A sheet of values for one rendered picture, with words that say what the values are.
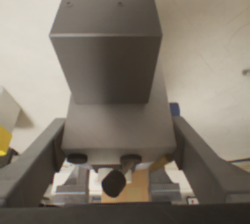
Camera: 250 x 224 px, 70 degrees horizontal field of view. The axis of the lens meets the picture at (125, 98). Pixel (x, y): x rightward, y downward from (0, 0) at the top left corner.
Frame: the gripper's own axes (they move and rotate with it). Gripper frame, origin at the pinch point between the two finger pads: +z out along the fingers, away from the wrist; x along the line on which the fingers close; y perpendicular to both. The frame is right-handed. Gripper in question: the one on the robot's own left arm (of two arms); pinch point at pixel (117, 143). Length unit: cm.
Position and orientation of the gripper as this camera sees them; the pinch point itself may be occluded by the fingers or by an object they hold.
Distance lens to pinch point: 29.0
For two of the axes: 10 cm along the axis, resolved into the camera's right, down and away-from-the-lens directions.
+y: 0.1, -5.7, -8.2
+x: -10.0, 0.1, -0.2
